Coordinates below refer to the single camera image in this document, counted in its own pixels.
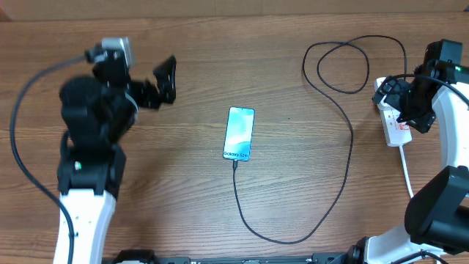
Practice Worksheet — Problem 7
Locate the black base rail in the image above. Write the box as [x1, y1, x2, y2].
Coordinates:
[101, 249, 347, 264]

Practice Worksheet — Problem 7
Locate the white power strip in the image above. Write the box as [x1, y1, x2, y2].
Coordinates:
[373, 76, 413, 148]

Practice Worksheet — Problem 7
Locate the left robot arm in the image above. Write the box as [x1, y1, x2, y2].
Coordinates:
[53, 48, 177, 263]

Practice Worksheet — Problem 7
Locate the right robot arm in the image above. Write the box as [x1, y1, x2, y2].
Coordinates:
[341, 39, 468, 263]

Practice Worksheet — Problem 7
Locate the black USB charging cable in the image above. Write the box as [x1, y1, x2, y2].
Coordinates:
[231, 34, 408, 246]

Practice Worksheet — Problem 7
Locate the white power strip cord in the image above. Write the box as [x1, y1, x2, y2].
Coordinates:
[397, 144, 416, 199]

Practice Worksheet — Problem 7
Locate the white charger plug adapter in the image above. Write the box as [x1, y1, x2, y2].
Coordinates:
[377, 96, 392, 111]

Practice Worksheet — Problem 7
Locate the Samsung Galaxy smartphone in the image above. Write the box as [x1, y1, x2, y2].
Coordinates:
[223, 106, 255, 161]

